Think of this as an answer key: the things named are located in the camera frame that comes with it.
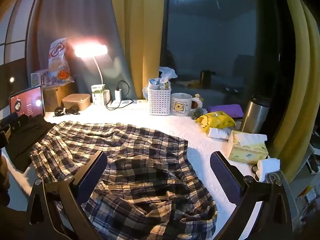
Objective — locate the white paper roll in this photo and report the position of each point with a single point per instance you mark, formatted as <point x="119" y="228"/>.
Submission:
<point x="268" y="166"/>

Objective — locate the green and white small box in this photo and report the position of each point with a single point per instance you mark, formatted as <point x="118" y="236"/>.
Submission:
<point x="99" y="93"/>

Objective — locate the white plastic basket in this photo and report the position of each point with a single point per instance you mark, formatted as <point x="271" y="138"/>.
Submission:
<point x="160" y="100"/>

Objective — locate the white desk lamp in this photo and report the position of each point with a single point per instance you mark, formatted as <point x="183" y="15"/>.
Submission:
<point x="91" y="51"/>

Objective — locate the white textured table cover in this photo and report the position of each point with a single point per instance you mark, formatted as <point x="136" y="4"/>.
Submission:
<point x="180" y="127"/>

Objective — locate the tablet with lit screen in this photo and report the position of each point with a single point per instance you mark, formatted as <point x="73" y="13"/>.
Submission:
<point x="26" y="102"/>

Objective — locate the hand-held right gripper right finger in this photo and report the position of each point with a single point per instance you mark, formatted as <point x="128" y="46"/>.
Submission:
<point x="225" y="177"/>

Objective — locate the white power strip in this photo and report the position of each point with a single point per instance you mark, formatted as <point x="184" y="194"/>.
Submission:
<point x="127" y="102"/>

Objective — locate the colourful printed card box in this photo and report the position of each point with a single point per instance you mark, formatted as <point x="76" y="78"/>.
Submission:
<point x="40" y="77"/>

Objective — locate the purple cloth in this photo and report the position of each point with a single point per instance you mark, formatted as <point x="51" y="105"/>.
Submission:
<point x="226" y="110"/>

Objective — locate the plaid pants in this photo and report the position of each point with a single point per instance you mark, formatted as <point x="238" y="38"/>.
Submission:
<point x="130" y="165"/>

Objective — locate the white plastic bag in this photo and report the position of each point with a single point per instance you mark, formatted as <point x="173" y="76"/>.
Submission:
<point x="166" y="73"/>

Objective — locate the white tissue pack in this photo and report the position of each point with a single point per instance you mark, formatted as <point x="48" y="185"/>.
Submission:
<point x="218" y="133"/>

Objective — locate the yellow cloth item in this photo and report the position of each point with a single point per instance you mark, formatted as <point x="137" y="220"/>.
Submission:
<point x="216" y="121"/>

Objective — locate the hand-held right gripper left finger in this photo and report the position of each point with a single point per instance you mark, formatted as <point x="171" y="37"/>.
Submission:
<point x="92" y="176"/>

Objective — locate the snack bag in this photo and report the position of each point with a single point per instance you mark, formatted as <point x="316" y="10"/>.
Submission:
<point x="58" y="60"/>

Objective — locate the cardboard box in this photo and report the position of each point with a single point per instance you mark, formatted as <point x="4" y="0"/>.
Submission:
<point x="56" y="93"/>

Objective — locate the dark cloth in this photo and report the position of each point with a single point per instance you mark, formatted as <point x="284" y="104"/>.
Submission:
<point x="27" y="140"/>

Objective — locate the yellow curtain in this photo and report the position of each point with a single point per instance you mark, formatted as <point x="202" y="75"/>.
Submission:
<point x="138" y="35"/>
<point x="297" y="85"/>

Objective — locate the steel thermos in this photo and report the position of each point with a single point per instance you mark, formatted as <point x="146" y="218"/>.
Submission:
<point x="255" y="116"/>

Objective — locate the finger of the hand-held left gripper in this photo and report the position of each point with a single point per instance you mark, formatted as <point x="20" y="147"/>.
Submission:
<point x="15" y="123"/>

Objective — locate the yellow tissue box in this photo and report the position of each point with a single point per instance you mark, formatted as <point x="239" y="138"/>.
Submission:
<point x="246" y="147"/>

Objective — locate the grey curtain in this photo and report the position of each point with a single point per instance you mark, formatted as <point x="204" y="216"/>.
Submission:
<point x="80" y="22"/>

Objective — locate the brown lidded container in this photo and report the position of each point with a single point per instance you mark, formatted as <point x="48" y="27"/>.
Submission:
<point x="76" y="101"/>

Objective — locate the white bear print mug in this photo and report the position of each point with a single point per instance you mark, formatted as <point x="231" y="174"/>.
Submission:
<point x="182" y="105"/>

